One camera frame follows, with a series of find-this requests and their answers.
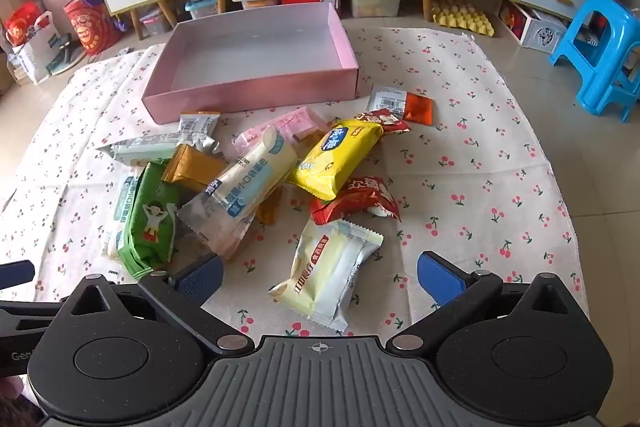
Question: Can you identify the black white floor stand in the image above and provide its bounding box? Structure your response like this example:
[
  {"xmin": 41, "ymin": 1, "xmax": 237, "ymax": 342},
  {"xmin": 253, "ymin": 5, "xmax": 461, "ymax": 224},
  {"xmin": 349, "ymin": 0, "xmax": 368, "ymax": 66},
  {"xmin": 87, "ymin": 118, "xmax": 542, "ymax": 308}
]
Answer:
[{"xmin": 47, "ymin": 34, "xmax": 86, "ymax": 75}]

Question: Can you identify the white blue snack packet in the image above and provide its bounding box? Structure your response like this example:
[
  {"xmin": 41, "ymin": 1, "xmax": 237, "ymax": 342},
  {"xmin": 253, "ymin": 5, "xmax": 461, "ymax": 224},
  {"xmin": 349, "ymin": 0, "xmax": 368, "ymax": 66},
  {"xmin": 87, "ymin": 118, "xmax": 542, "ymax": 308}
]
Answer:
[{"xmin": 101, "ymin": 169, "xmax": 138, "ymax": 260}]

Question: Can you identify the cream snack packet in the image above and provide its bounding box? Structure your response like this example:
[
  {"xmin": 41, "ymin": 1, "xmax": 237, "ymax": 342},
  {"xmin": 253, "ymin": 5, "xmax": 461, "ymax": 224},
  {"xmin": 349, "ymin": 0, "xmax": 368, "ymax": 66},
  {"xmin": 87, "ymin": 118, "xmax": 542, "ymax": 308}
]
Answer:
[{"xmin": 268, "ymin": 219, "xmax": 385, "ymax": 334}]

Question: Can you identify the orange white sachet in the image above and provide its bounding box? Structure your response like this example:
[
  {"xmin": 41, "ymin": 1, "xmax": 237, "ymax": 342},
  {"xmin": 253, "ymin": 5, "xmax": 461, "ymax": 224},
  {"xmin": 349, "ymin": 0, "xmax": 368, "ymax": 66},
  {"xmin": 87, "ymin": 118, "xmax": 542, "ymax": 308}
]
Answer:
[{"xmin": 369, "ymin": 84, "xmax": 433, "ymax": 126}]

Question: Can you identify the blue plastic stool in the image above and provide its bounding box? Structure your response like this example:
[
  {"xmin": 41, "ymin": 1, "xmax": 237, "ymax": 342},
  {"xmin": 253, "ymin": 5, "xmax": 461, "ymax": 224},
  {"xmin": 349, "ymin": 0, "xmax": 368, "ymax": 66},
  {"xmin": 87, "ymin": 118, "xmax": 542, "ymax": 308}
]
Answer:
[{"xmin": 547, "ymin": 0, "xmax": 640, "ymax": 124}]

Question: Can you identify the silver snack packet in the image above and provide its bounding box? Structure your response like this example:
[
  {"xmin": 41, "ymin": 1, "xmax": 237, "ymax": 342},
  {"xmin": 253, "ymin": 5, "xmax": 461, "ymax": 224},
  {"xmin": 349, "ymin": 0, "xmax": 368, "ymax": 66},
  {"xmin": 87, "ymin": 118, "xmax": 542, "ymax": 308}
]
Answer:
[{"xmin": 177, "ymin": 111, "xmax": 223, "ymax": 155}]

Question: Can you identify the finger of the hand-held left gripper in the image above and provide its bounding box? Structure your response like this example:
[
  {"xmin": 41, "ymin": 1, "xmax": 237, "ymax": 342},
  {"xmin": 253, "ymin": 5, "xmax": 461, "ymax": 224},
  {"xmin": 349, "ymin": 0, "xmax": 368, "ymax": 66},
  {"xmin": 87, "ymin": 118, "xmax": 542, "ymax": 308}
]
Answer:
[
  {"xmin": 0, "ymin": 260, "xmax": 36, "ymax": 292},
  {"xmin": 0, "ymin": 300, "xmax": 65, "ymax": 343}
]

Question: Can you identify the pale cookie print packet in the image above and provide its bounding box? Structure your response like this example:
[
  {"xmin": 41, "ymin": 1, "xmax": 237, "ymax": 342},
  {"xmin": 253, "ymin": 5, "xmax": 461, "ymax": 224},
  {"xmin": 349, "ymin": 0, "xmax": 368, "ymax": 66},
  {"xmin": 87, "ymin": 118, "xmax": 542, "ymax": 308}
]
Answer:
[{"xmin": 96, "ymin": 133, "xmax": 188, "ymax": 166}]

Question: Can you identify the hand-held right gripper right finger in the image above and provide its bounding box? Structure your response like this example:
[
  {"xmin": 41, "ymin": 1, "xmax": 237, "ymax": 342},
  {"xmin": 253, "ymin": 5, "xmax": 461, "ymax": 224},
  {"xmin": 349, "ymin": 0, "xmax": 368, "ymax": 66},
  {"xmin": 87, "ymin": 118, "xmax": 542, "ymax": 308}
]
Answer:
[{"xmin": 387, "ymin": 251, "xmax": 581, "ymax": 354}]

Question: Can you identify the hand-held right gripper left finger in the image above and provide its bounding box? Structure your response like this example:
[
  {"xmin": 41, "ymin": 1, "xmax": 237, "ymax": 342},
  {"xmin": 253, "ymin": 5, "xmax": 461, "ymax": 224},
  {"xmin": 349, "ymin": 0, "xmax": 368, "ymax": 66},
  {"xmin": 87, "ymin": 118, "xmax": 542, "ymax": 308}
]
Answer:
[{"xmin": 60, "ymin": 253, "xmax": 253, "ymax": 355}]

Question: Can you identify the pink wafer packet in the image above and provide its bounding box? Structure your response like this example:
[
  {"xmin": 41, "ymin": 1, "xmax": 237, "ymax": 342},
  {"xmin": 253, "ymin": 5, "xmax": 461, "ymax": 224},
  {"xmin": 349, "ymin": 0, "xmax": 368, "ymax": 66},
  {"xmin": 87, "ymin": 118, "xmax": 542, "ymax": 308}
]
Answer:
[{"xmin": 234, "ymin": 106, "xmax": 331, "ymax": 155}]

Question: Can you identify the long white bread packet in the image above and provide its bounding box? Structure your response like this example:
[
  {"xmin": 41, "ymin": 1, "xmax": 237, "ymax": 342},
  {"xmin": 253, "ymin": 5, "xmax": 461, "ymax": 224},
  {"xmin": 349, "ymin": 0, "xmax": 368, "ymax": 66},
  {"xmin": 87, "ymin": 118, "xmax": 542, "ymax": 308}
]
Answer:
[{"xmin": 177, "ymin": 124, "xmax": 301, "ymax": 260}]

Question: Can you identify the red snack packet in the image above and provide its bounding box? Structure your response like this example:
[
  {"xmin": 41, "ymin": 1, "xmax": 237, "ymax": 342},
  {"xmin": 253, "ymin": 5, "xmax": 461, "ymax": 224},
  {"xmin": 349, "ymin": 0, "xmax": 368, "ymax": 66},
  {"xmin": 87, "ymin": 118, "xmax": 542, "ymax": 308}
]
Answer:
[
  {"xmin": 354, "ymin": 108, "xmax": 412, "ymax": 134},
  {"xmin": 310, "ymin": 177, "xmax": 402, "ymax": 225}
]

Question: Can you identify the clear waffle biscuit pack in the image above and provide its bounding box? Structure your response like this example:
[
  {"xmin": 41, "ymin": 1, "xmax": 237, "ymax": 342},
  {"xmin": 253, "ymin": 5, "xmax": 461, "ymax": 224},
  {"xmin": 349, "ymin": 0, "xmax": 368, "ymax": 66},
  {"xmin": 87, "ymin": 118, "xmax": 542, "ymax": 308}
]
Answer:
[{"xmin": 255, "ymin": 187, "xmax": 286, "ymax": 228}]

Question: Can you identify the blue lid storage bin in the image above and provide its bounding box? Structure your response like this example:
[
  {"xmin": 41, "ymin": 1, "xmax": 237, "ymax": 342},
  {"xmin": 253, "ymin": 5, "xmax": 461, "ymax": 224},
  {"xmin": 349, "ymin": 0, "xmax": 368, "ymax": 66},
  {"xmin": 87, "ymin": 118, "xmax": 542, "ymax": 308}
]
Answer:
[{"xmin": 184, "ymin": 0, "xmax": 221, "ymax": 22}]

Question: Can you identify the yellow egg tray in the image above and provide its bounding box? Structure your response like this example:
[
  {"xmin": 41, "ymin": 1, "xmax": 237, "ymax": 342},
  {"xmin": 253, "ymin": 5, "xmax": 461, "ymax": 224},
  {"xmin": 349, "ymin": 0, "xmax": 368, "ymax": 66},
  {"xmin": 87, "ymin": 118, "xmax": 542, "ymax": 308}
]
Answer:
[{"xmin": 431, "ymin": 0, "xmax": 497, "ymax": 38}]

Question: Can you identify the gold snack packet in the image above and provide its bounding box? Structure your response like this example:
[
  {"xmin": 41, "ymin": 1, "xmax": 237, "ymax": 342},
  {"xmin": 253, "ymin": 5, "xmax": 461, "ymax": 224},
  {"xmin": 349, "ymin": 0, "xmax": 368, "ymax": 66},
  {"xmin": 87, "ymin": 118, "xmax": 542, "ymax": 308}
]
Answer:
[{"xmin": 161, "ymin": 144, "xmax": 228, "ymax": 192}]

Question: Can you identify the small clear storage bin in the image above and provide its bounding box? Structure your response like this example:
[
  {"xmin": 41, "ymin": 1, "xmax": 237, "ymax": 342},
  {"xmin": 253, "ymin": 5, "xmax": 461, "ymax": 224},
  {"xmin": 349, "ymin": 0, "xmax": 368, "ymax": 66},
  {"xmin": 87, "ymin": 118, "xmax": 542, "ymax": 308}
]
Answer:
[{"xmin": 139, "ymin": 7, "xmax": 173, "ymax": 38}]

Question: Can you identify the green snack packet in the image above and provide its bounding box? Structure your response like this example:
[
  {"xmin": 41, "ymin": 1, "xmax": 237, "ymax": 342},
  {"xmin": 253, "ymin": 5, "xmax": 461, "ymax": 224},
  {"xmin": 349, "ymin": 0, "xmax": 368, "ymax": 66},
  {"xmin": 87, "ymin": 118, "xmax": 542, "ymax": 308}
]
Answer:
[{"xmin": 122, "ymin": 159, "xmax": 181, "ymax": 283}]

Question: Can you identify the pink cardboard box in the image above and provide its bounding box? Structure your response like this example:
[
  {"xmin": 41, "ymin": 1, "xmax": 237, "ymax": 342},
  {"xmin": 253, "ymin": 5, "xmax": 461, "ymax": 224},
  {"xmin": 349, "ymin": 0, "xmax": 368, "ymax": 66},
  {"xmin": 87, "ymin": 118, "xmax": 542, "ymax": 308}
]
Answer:
[{"xmin": 141, "ymin": 1, "xmax": 360, "ymax": 125}]

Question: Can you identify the printed white cardboard box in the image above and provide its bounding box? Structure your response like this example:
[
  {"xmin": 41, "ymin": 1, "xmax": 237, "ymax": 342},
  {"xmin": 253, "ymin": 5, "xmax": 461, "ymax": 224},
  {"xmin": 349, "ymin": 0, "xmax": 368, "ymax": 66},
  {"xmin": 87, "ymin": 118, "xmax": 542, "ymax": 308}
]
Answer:
[{"xmin": 499, "ymin": 1, "xmax": 570, "ymax": 48}]

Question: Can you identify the white red shopping bag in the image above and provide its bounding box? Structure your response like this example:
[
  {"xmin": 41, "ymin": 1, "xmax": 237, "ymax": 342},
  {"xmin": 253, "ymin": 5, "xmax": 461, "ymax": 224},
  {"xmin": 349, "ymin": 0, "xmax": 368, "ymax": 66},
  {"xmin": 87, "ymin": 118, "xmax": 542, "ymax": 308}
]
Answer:
[{"xmin": 4, "ymin": 1, "xmax": 63, "ymax": 85}]

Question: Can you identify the yellow snack packet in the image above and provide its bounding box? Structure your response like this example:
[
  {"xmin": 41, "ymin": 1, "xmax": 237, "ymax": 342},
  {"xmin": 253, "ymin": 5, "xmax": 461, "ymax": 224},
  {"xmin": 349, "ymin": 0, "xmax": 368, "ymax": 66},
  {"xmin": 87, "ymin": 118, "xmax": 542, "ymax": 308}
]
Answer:
[{"xmin": 289, "ymin": 119, "xmax": 385, "ymax": 202}]

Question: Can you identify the red cartoon print bag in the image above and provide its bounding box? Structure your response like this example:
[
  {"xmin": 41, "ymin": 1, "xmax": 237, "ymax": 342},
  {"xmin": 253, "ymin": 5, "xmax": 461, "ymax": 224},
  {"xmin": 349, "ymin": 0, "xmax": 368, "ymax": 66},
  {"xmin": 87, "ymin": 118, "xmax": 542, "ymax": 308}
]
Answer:
[{"xmin": 62, "ymin": 0, "xmax": 121, "ymax": 56}]

